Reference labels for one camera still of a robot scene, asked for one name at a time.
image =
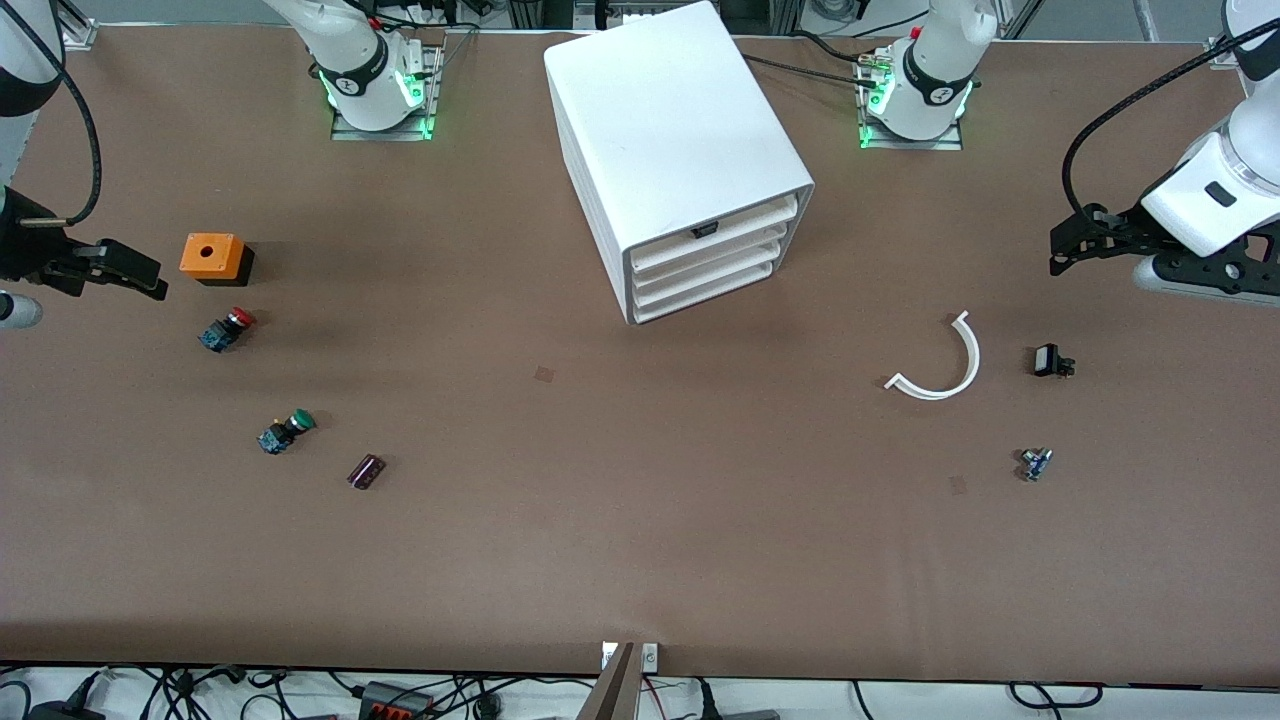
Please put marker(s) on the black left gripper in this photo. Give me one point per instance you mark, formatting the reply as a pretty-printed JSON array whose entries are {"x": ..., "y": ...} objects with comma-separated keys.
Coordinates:
[{"x": 1128, "y": 229}]

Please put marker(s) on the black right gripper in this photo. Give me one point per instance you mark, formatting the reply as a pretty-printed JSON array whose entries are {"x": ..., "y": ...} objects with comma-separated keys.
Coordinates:
[{"x": 22, "y": 256}]

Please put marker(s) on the white plastic bin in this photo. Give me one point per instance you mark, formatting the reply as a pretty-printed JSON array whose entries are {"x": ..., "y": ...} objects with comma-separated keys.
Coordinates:
[{"x": 745, "y": 223}]

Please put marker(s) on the red push button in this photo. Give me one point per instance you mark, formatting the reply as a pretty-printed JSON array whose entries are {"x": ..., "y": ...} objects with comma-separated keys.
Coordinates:
[{"x": 225, "y": 330}]

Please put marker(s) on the green push button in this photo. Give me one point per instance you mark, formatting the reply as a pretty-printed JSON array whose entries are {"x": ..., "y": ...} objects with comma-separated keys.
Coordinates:
[{"x": 285, "y": 432}]

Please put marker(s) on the white plain drawer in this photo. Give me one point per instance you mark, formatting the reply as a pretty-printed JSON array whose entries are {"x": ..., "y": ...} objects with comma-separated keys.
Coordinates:
[
  {"x": 700, "y": 273},
  {"x": 700, "y": 291},
  {"x": 700, "y": 256}
]

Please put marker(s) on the white drawer cabinet shell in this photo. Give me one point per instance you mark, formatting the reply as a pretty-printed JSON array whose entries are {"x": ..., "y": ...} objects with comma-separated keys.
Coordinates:
[{"x": 670, "y": 110}]

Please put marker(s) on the orange box with hole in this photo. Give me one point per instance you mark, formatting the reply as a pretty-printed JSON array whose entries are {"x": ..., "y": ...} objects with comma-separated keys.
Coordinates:
[{"x": 210, "y": 254}]

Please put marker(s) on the white curved plastic clip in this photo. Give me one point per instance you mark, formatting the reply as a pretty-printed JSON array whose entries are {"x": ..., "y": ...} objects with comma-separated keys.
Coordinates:
[{"x": 972, "y": 357}]

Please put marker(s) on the small blue metal part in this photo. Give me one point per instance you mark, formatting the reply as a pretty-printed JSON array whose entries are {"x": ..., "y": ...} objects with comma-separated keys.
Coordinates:
[{"x": 1035, "y": 465}]

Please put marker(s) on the small purple component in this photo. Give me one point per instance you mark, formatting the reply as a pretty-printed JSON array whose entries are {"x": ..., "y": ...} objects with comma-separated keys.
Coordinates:
[{"x": 366, "y": 472}]

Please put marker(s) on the black power strip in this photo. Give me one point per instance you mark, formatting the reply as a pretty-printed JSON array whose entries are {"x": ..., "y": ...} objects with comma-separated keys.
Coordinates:
[{"x": 395, "y": 700}]

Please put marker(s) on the small black switch part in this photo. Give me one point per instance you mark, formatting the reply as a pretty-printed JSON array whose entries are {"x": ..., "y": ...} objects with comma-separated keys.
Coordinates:
[{"x": 1047, "y": 360}]

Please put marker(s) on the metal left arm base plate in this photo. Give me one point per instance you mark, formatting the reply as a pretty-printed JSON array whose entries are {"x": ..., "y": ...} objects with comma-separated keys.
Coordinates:
[{"x": 950, "y": 144}]

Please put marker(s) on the aluminium frame corner post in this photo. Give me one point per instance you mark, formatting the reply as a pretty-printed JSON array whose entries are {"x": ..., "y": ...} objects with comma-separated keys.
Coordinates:
[
  {"x": 1222, "y": 52},
  {"x": 80, "y": 25}
]

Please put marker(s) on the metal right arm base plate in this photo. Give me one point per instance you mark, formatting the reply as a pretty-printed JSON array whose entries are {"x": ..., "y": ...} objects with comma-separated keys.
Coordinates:
[{"x": 345, "y": 130}]

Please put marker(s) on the small white bracket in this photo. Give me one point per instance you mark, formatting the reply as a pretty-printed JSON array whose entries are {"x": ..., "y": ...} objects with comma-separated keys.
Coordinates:
[
  {"x": 650, "y": 656},
  {"x": 608, "y": 655}
]

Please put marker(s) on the brown camera mount bar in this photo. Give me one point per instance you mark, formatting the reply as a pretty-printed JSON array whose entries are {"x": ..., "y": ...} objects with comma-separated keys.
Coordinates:
[{"x": 615, "y": 692}]

